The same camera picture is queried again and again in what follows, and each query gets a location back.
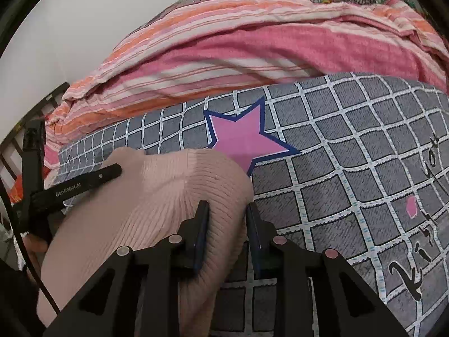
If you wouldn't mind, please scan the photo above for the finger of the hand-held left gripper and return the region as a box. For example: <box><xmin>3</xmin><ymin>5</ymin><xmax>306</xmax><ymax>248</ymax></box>
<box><xmin>84</xmin><ymin>163</ymin><xmax>123</xmax><ymax>191</ymax></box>

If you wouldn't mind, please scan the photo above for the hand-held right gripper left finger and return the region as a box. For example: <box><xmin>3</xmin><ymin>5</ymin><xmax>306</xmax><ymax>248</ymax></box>
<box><xmin>43</xmin><ymin>201</ymin><xmax>210</xmax><ymax>337</ymax></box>

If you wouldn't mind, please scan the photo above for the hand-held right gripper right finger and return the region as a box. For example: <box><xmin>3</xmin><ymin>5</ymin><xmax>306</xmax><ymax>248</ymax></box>
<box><xmin>246</xmin><ymin>204</ymin><xmax>409</xmax><ymax>337</ymax></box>

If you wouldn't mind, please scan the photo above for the pink knit sweater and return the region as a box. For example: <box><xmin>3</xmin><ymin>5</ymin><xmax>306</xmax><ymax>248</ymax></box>
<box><xmin>37</xmin><ymin>147</ymin><xmax>254</xmax><ymax>337</ymax></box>

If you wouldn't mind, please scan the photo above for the person's left hand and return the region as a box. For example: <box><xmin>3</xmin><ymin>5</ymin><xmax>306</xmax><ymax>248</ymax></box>
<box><xmin>26</xmin><ymin>233</ymin><xmax>53</xmax><ymax>254</ymax></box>

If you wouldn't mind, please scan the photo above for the red orange cloth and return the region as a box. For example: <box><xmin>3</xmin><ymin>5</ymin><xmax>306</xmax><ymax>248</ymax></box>
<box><xmin>9</xmin><ymin>168</ymin><xmax>46</xmax><ymax>204</ymax></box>

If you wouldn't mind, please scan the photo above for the dark bed headboard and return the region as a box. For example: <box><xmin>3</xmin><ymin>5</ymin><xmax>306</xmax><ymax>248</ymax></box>
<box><xmin>0</xmin><ymin>82</ymin><xmax>71</xmax><ymax>183</ymax></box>

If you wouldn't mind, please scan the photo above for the grey checked star bedsheet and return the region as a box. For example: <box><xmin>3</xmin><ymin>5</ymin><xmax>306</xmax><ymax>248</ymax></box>
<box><xmin>58</xmin><ymin>72</ymin><xmax>449</xmax><ymax>337</ymax></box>

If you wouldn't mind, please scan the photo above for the pink orange striped quilt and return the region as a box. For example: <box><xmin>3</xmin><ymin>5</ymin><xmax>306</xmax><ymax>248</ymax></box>
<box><xmin>44</xmin><ymin>0</ymin><xmax>449</xmax><ymax>169</ymax></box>

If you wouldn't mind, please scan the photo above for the black cable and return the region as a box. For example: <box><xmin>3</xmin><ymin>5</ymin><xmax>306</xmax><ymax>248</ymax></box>
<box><xmin>0</xmin><ymin>183</ymin><xmax>62</xmax><ymax>316</ymax></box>

